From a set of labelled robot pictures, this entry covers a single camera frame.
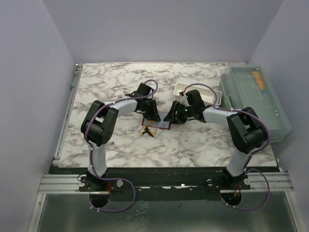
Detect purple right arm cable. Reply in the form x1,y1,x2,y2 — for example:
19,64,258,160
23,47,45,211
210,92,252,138
184,83,271,211

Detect orange tool in box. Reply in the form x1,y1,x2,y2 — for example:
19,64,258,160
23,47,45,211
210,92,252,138
251,70,265,91

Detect red card holder wallet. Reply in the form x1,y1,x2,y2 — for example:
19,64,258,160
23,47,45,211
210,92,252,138
142,112,171,130

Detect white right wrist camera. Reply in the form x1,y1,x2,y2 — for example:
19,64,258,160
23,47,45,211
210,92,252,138
179,90,188,105

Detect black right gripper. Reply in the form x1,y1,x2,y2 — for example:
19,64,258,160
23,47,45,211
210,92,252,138
164,101,195,125

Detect black aluminium mounting rail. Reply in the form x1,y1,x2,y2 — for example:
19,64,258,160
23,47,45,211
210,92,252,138
38,167,294,202

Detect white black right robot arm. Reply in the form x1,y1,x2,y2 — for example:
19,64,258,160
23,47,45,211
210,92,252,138
164,89,269,189

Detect white rectangular plastic tray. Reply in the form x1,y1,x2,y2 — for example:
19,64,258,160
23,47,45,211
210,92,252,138
173,82,222,106

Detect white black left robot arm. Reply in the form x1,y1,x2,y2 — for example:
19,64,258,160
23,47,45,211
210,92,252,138
81,79,161,191

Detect yellow black T-handle hex key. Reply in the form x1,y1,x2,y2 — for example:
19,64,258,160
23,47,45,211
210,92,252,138
111,126,155,160

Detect clear plastic storage box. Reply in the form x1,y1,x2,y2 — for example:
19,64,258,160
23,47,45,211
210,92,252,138
218,63,291,144

